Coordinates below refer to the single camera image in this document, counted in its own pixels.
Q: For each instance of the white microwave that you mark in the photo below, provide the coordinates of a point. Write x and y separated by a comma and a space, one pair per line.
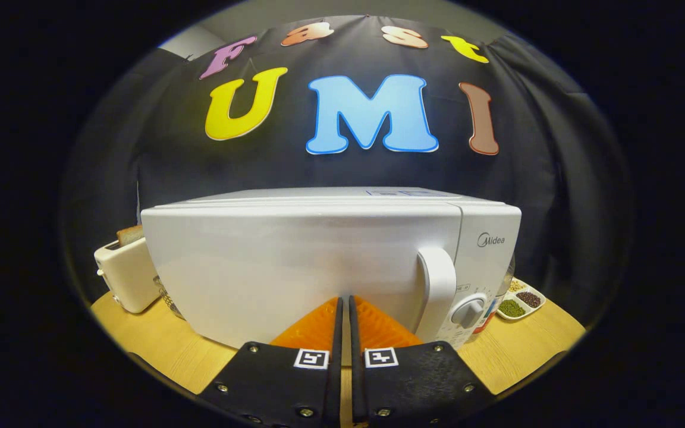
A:
289, 255

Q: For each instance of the black backdrop cloth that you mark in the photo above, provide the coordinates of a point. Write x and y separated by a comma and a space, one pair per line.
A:
170, 160

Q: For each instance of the white toaster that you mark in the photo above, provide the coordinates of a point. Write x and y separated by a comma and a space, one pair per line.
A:
128, 279

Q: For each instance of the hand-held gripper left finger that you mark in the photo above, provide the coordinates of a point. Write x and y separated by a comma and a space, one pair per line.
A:
336, 368

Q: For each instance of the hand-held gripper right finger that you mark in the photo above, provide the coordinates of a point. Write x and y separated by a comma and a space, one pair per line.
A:
355, 368

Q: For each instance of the white divided bean dish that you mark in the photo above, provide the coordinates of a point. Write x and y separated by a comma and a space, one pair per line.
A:
521, 303

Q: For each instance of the brown toast slice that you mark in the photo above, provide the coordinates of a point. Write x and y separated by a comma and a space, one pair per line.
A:
130, 235

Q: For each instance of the clear plastic water bottle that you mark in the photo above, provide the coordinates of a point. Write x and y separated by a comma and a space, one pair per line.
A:
508, 278

